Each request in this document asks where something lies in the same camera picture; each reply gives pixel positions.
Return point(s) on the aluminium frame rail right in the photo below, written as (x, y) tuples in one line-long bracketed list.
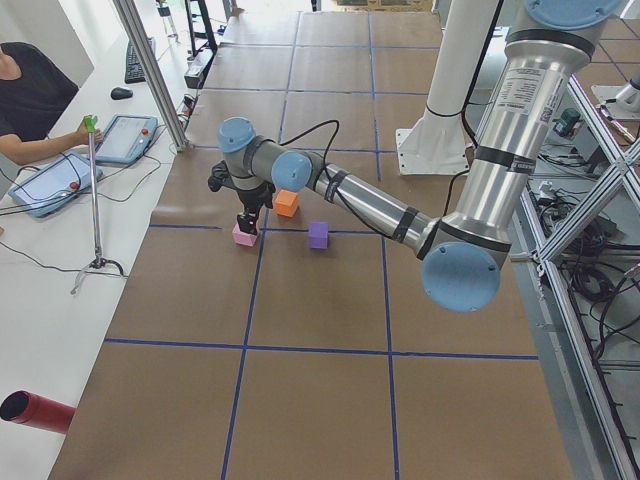
[(577, 232)]

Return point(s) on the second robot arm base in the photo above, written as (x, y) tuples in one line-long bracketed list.
[(620, 102)]

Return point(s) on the purple foam cube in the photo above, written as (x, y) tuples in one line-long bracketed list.
[(318, 235)]

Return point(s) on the red cylinder tube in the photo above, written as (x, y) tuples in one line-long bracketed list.
[(30, 409)]

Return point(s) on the far blue teach pendant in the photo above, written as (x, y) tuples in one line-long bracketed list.
[(125, 139)]

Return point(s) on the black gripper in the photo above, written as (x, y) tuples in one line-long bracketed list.
[(251, 199)]

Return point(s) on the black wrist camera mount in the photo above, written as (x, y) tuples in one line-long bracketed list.
[(220, 177)]

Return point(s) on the black keyboard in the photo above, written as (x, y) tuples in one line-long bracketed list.
[(134, 72)]

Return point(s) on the grey aluminium frame post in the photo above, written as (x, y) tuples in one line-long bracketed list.
[(133, 26)]

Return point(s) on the black computer mouse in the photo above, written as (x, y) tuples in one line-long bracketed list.
[(121, 93)]

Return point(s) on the person in black shirt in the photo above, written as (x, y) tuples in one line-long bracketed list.
[(34, 95)]

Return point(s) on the near blue teach pendant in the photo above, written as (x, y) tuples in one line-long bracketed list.
[(53, 186)]

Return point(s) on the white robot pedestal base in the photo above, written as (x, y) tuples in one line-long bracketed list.
[(436, 145)]

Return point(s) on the reacher grabber stick green handle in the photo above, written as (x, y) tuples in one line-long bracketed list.
[(99, 261)]

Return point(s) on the blue teach pendant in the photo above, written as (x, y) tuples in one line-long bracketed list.
[(53, 186), (125, 139)]

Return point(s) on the orange foam cube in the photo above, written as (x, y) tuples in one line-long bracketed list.
[(286, 203)]

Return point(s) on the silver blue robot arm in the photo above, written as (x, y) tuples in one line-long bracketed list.
[(462, 251)]

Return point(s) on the pink foam cube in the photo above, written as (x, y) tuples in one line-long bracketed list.
[(243, 238)]

